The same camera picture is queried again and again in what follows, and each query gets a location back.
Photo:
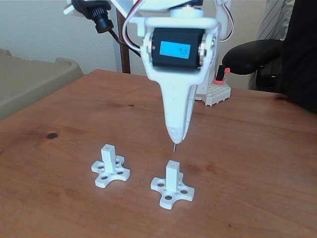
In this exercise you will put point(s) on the orange black table clamp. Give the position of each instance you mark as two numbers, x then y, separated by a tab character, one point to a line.
220	74

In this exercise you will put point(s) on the black chair armrest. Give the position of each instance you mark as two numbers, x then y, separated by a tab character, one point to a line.
247	57

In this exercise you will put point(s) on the black webcam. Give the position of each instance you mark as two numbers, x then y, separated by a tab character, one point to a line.
101	21

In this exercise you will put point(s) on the olive plastic bin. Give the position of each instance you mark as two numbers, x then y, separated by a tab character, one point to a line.
29	81

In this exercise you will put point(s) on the white cross-base peg stand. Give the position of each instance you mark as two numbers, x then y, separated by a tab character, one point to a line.
109	158
172	176

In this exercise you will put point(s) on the small metal screw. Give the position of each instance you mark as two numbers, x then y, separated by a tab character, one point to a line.
174	146

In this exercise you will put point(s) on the brown wooden post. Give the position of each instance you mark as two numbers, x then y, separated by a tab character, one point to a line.
123	59

